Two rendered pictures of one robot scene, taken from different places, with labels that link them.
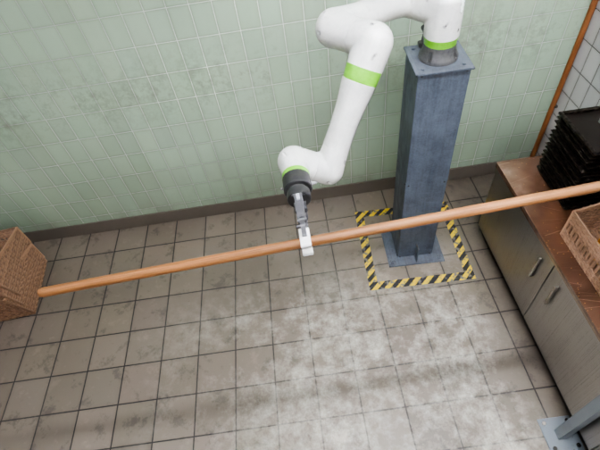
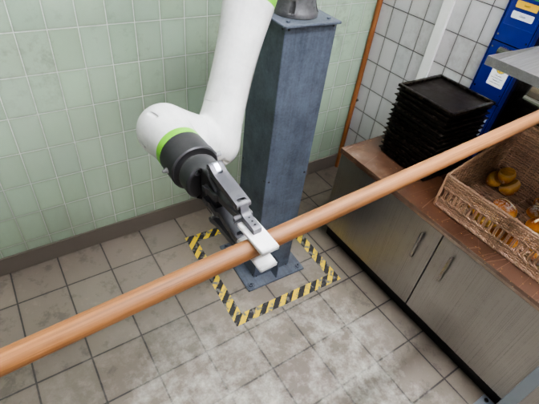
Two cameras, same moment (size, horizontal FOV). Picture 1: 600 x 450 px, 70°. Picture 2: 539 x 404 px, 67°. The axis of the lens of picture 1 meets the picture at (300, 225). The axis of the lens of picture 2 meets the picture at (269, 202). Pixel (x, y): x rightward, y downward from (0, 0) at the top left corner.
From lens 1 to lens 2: 0.73 m
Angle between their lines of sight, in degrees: 29
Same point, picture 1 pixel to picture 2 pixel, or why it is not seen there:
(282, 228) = (93, 278)
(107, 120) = not seen: outside the picture
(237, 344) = not seen: outside the picture
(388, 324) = (274, 361)
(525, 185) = (378, 164)
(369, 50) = not seen: outside the picture
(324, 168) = (218, 135)
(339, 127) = (233, 68)
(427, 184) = (287, 177)
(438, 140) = (301, 119)
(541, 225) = (413, 199)
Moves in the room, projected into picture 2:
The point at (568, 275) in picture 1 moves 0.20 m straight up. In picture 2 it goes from (464, 241) to (488, 199)
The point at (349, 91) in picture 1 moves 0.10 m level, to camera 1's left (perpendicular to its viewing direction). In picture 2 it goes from (244, 10) to (200, 14)
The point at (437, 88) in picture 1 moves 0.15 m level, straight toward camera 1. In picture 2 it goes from (304, 48) to (317, 68)
